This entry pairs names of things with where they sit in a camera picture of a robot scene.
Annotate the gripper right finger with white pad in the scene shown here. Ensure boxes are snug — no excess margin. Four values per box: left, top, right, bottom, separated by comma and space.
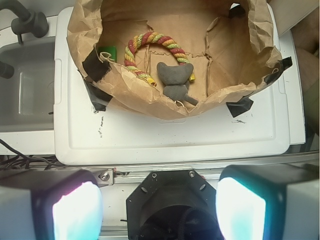
215, 164, 320, 240

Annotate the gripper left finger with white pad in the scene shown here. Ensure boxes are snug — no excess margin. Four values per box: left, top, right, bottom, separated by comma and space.
0, 169, 103, 240

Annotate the multicolored twisted rope toy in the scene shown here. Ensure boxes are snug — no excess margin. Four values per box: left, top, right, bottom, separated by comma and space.
124, 31, 189, 87

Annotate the white plastic tray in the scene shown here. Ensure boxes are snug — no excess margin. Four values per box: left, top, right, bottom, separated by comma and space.
53, 7, 291, 165

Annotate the black tape piece front right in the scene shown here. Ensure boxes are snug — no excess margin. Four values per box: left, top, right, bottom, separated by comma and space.
226, 97, 254, 118

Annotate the black tape piece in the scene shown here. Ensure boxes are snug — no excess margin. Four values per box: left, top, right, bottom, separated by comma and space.
226, 97, 254, 118
84, 81, 113, 112

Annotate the black tape piece front left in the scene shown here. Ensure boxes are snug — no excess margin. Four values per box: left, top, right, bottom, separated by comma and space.
84, 81, 113, 112

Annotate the grey toy sink basin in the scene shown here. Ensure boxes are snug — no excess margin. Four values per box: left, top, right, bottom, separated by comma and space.
0, 16, 57, 155

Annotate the green block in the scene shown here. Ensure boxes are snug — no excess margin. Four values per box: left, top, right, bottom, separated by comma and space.
98, 46, 118, 63

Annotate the brown paper bag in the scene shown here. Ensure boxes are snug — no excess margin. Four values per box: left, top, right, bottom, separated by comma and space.
67, 0, 285, 120

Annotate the dark grey toy faucet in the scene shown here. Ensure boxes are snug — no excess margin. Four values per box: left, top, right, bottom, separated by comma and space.
0, 0, 49, 45

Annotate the aluminium frame rail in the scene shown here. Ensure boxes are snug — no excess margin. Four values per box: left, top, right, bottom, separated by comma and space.
0, 149, 320, 187

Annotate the black cable bundle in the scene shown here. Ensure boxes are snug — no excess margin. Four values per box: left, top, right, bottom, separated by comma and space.
0, 138, 63, 171

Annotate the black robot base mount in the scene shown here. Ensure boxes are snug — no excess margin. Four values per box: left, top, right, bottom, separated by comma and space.
126, 169, 224, 240

